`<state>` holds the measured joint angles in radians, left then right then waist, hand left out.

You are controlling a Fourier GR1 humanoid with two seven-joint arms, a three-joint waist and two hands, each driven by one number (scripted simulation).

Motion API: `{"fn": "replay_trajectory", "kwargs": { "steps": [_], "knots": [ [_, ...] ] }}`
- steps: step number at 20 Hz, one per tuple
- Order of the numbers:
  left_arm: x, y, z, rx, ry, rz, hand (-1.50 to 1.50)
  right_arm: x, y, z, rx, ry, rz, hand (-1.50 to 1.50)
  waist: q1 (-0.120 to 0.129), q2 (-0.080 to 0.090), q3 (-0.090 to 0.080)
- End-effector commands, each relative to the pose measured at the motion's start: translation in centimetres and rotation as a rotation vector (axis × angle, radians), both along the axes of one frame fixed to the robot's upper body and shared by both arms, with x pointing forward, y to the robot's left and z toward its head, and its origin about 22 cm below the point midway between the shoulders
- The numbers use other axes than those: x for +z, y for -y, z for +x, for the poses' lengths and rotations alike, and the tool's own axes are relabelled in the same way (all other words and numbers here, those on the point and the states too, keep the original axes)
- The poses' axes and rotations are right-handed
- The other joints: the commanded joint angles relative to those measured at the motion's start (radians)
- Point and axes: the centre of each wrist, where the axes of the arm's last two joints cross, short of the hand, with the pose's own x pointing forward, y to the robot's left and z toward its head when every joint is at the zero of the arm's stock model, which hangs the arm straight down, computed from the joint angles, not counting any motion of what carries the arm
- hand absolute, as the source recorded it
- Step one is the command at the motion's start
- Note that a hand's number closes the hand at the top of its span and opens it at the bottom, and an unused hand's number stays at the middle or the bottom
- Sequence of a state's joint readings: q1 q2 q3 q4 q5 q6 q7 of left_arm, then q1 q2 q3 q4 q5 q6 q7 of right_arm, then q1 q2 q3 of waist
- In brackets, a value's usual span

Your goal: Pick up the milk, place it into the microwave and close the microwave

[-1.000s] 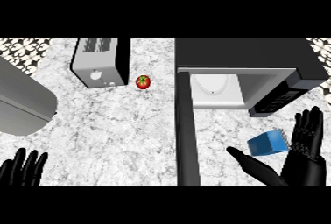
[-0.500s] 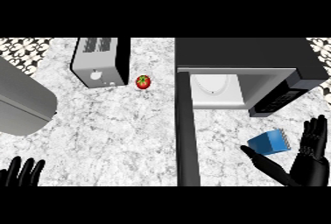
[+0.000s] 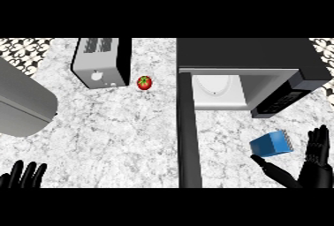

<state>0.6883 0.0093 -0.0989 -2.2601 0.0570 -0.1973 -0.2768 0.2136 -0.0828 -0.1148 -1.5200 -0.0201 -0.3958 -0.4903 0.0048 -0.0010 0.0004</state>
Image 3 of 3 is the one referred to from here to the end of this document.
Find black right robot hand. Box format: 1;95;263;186
249;124;334;189

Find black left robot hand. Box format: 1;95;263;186
0;159;48;189

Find blue milk carton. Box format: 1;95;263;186
248;130;295;158

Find black microwave door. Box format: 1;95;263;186
174;72;204;189

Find black microwave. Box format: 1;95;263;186
174;38;334;119

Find grey rounded appliance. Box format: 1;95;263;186
0;56;60;138

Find red tomato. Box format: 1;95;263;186
136;75;153;91

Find silver toaster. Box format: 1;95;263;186
69;38;133;90

